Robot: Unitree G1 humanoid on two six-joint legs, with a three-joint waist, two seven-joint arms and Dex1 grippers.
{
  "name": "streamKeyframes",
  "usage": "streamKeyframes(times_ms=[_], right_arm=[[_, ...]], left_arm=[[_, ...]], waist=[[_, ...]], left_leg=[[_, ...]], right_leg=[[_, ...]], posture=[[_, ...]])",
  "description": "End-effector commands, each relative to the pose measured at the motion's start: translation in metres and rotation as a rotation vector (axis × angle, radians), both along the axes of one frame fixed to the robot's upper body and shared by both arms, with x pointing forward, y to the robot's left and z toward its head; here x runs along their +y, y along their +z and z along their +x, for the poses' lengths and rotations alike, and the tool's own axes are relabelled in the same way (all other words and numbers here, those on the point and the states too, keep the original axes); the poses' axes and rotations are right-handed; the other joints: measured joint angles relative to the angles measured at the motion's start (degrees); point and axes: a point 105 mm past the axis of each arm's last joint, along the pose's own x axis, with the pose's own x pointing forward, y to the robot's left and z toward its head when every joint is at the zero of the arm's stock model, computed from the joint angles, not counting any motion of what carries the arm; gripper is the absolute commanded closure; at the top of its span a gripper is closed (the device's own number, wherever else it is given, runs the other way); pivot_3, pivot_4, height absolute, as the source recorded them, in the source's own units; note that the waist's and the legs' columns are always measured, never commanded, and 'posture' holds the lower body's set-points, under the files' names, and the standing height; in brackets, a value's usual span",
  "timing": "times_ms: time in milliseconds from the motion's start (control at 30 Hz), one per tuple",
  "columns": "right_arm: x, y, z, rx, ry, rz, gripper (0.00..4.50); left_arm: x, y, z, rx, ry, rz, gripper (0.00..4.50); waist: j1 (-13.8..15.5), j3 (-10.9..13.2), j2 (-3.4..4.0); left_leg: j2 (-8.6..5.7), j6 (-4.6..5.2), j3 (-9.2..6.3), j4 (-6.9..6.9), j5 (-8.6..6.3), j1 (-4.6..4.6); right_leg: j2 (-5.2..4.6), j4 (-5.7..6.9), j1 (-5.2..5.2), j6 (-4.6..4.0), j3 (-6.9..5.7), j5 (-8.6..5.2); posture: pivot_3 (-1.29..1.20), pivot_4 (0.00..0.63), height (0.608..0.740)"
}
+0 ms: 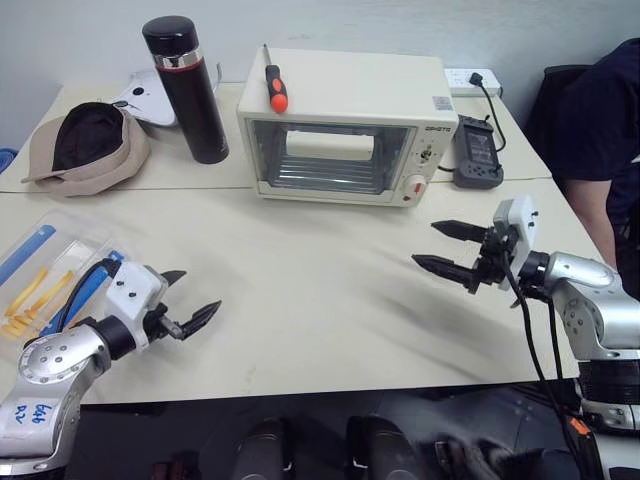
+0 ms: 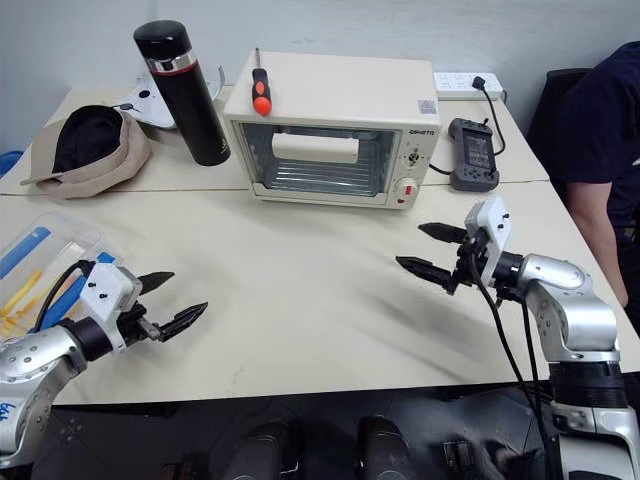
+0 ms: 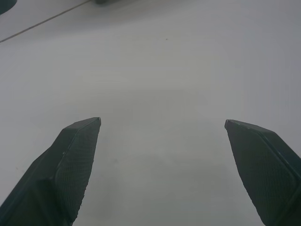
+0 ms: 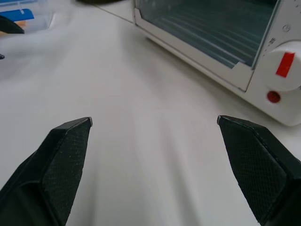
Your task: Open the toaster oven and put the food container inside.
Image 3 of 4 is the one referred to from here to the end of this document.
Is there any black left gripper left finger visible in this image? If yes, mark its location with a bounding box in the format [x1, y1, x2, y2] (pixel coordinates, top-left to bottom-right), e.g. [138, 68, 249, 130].
[0, 117, 102, 226]

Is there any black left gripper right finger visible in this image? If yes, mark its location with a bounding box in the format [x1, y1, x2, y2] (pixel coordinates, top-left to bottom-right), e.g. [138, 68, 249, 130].
[224, 119, 301, 226]

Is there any dark round object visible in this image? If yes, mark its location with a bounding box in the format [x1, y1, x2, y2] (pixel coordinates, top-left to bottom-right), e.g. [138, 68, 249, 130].
[0, 0, 17, 15]

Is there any dark object at table edge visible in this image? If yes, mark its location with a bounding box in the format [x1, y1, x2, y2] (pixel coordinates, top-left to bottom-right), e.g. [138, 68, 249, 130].
[95, 0, 123, 5]

